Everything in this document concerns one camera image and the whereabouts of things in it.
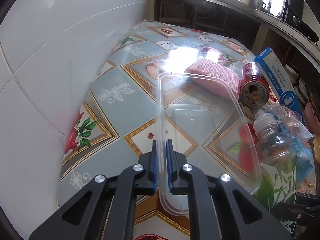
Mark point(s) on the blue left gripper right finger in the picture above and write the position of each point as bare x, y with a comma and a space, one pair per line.
169, 151

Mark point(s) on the floral patterned tablecloth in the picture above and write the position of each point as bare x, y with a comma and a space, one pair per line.
116, 123

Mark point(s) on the blue snack bag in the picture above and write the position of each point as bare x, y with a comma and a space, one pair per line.
304, 155

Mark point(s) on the clear red-printed plastic bag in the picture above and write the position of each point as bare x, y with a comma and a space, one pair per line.
291, 121

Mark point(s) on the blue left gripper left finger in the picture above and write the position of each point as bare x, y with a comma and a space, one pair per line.
154, 166

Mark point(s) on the pink knitted sponge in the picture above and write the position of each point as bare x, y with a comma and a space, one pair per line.
229, 80

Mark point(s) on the clear plastic container lid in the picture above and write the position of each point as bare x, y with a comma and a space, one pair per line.
211, 131

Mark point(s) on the red soda can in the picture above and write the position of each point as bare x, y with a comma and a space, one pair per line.
254, 89

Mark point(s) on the clear plastic drink bottle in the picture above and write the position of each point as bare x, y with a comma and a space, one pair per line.
277, 158

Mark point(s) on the black frying pan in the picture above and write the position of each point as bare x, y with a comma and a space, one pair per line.
303, 28

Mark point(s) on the blue white glove box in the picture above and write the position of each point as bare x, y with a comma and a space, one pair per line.
273, 71

